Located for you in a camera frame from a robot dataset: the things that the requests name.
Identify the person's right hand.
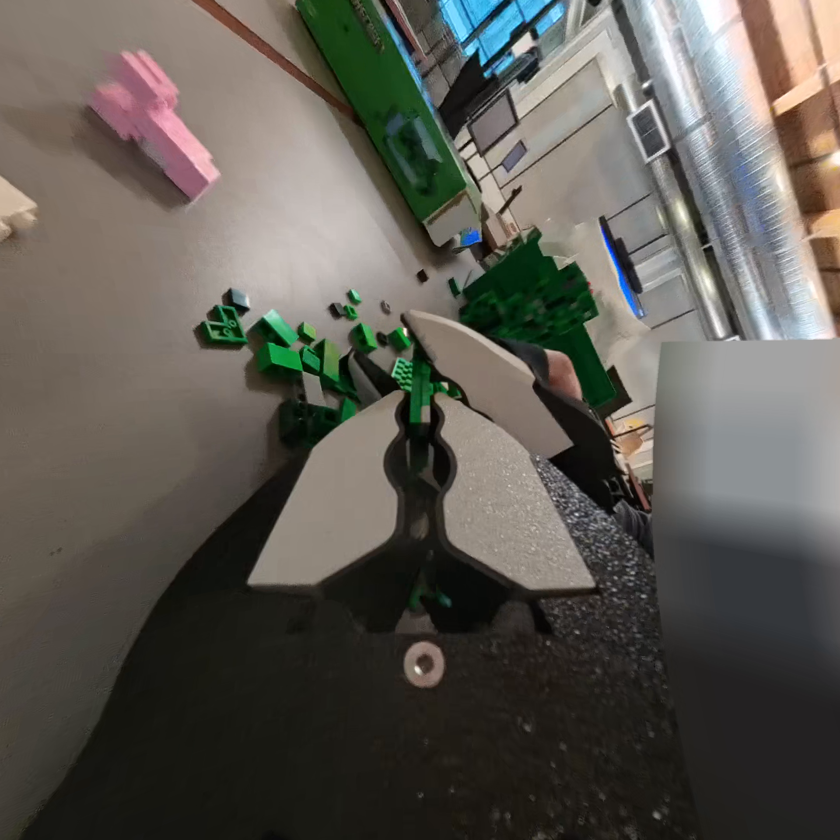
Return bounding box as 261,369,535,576
537,350,584,401

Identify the white toy brick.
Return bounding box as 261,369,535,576
0,176,39,242

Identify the large window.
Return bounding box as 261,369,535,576
436,0,568,70

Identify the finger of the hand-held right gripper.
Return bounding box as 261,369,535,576
348,351,396,406
401,310,576,459

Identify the large display screen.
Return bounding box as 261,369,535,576
597,215,645,317

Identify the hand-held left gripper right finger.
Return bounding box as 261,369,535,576
434,397,597,595

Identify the green checkered brick assembly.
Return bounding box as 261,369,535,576
392,356,462,476

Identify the pile of green toy bricks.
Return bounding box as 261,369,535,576
197,287,421,454

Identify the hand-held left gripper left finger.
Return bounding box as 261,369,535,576
247,392,403,593

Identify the white paper bag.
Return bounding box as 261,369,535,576
535,220,595,263

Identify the silver ceiling duct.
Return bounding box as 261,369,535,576
613,0,837,342

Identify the green brick model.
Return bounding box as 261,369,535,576
458,228,619,409

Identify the black framed monitor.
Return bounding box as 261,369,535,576
467,90,521,156

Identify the pink toy pig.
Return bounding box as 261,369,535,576
87,49,222,202

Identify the white air vent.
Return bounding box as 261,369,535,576
625,100,675,164

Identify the green toy set box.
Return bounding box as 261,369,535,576
295,0,484,248

